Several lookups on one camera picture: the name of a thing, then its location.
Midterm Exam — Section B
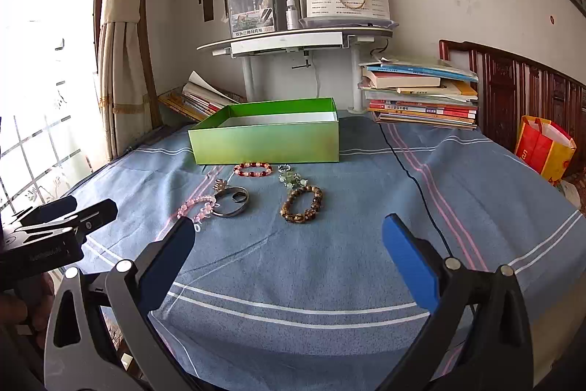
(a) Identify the blue striped cloth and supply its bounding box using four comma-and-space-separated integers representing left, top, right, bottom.
59, 109, 586, 391

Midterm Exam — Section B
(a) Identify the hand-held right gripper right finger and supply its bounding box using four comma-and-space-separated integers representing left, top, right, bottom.
382, 213, 534, 391

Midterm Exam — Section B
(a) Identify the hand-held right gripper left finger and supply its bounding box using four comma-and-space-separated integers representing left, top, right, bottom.
44, 217, 197, 391

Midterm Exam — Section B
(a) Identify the beige curtain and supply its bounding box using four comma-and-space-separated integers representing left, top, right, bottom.
94, 0, 161, 158

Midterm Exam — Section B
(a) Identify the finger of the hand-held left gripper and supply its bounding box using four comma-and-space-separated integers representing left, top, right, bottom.
59, 199, 119, 236
18, 195, 78, 227

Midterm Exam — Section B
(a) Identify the green cardboard box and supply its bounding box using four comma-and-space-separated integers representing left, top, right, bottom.
189, 97, 340, 165

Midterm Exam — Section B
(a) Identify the red and white bead bracelet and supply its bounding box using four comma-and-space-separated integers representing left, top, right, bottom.
233, 162, 272, 179

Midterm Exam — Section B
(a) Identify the pale green bead bracelet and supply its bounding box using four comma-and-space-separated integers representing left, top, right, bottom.
277, 172, 307, 191

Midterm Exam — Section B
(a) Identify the silver bangle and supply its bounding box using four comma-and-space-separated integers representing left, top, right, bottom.
213, 187, 250, 218

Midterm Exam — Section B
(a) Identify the black cable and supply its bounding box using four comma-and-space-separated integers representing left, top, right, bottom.
378, 123, 453, 258

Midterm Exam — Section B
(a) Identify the white small desk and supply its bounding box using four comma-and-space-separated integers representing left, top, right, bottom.
197, 27, 394, 114

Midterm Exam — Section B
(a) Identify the stack of books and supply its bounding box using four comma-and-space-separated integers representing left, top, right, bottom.
358, 56, 479, 130

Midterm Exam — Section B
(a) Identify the clear plastic tray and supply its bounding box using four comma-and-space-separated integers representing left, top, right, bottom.
299, 16, 399, 30

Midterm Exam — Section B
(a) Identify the window with grille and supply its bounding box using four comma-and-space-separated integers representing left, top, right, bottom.
0, 0, 115, 213

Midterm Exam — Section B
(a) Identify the dark red wooden headboard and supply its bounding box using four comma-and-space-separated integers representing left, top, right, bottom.
438, 39, 586, 176

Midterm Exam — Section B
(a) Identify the pink bead bracelet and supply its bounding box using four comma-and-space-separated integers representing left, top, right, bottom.
176, 195, 217, 223

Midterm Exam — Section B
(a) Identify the orange and yellow shopping bag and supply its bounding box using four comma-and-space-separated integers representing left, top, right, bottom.
514, 115, 578, 185

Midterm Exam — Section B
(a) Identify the pile of thin booklets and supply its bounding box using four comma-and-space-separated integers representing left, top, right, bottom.
158, 70, 239, 121

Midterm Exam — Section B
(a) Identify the brown bead bracelet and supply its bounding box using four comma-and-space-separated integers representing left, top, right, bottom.
279, 185, 323, 223

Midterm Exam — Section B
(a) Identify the clear plastic storage container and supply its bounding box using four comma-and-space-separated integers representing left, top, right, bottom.
223, 0, 281, 39

